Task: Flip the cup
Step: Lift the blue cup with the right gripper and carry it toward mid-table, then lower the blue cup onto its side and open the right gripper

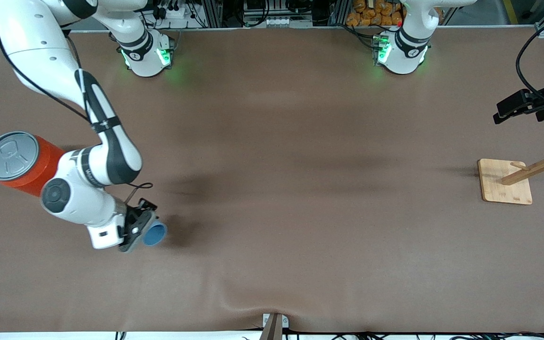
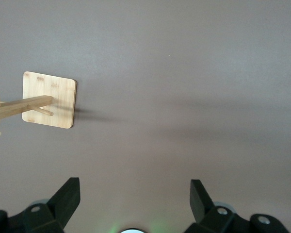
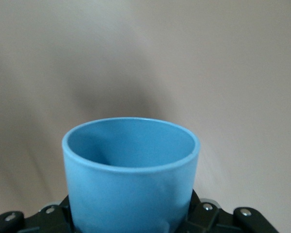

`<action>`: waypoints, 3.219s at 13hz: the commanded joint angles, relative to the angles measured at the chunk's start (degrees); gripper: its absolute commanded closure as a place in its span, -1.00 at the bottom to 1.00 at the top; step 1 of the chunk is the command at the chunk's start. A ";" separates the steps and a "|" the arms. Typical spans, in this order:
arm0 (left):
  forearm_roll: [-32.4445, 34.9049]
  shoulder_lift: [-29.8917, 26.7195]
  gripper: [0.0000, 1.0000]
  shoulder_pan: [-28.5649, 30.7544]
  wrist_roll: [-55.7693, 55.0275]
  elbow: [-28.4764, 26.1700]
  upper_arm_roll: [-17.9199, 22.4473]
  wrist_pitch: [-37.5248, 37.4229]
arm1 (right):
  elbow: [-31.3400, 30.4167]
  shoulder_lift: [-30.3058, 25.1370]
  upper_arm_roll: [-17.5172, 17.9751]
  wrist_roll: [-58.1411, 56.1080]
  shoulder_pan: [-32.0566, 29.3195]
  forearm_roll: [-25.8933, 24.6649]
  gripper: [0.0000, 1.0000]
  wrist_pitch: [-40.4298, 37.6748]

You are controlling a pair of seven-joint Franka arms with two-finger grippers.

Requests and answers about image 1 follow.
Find aluminium frame post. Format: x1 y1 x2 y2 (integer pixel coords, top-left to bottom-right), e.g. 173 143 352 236
329 0 351 27
201 0 223 28

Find orange can with grey lid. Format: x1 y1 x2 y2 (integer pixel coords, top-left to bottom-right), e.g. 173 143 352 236
0 131 66 198

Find orange snack bags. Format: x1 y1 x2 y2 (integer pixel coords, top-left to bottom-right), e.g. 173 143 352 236
346 0 405 27

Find wooden mug tree stand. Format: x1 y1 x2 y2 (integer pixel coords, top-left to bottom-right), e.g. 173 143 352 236
478 127 544 205

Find blue plastic cup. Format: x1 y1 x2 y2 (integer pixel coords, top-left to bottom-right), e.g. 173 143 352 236
142 222 167 247

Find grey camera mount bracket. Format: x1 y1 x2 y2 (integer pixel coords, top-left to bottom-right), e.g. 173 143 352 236
259 313 289 340

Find white power strip with plugs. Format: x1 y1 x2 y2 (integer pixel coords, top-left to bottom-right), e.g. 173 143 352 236
152 2 192 20

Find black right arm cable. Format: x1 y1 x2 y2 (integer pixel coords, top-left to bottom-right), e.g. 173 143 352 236
0 28 154 206

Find brown table cover mat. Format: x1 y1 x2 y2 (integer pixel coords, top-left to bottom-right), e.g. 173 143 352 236
0 26 544 334

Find white socket strip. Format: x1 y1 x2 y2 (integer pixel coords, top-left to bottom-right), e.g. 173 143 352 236
265 17 313 28

